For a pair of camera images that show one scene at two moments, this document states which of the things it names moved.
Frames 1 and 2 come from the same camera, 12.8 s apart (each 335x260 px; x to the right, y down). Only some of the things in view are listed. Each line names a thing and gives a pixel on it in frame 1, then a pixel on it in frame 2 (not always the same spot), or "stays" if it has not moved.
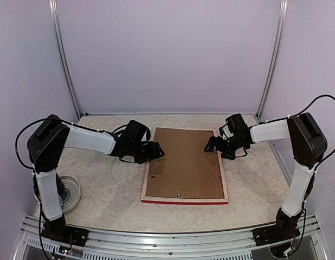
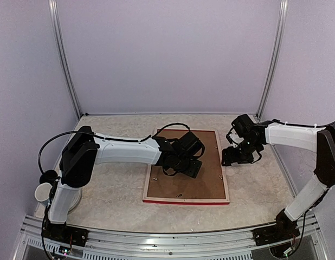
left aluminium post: [57, 29] stays
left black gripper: [154, 153] → [193, 171]
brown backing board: [186, 170] stays
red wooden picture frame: [187, 175] stays
